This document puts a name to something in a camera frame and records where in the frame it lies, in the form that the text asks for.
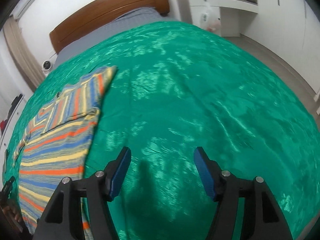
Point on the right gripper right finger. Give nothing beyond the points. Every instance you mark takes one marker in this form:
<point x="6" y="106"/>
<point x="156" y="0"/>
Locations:
<point x="262" y="215"/>

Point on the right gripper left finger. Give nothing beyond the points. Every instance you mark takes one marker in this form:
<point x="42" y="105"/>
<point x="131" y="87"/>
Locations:
<point x="72" y="200"/>

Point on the striped knitted sweater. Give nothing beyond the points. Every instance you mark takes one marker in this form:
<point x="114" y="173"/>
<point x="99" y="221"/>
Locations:
<point x="57" y="140"/>

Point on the dark clothes pile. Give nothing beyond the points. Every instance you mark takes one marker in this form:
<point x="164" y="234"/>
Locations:
<point x="14" y="105"/>

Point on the person's left hand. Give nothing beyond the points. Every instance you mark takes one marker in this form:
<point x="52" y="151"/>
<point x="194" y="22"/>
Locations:
<point x="11" y="208"/>

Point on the red cloth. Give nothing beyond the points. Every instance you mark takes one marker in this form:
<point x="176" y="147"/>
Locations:
<point x="3" y="125"/>

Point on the beige curtain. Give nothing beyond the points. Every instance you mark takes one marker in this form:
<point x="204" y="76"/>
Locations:
<point x="27" y="65"/>

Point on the small white fan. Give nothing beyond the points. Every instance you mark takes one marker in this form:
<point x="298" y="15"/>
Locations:
<point x="47" y="67"/>

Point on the green patterned bedspread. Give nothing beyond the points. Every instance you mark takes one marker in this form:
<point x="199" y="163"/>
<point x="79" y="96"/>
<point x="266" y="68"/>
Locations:
<point x="177" y="87"/>

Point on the white plastic bag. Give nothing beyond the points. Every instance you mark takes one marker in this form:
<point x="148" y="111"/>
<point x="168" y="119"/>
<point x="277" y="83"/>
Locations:
<point x="210" y="18"/>

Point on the white bedside desk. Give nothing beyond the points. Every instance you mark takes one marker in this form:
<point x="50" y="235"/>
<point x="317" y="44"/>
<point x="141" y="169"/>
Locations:
<point x="221" y="17"/>

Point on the wooden headboard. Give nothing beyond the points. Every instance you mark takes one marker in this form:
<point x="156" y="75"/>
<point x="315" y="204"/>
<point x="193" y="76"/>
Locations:
<point x="96" y="14"/>

